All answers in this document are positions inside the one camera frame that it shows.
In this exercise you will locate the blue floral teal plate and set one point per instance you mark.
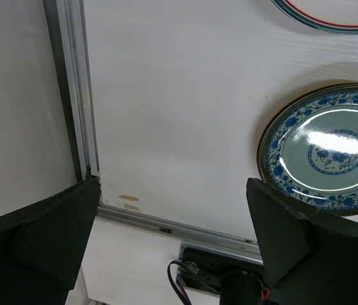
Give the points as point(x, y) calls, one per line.
point(309, 150)

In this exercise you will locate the white plate orange sunburst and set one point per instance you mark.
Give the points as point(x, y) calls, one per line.
point(334, 16)

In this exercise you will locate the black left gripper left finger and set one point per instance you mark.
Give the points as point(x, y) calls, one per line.
point(42, 245)

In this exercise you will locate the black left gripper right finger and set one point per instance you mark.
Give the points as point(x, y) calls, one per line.
point(309, 254)

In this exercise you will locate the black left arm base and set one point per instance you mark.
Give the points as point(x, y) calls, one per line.
point(233, 281)

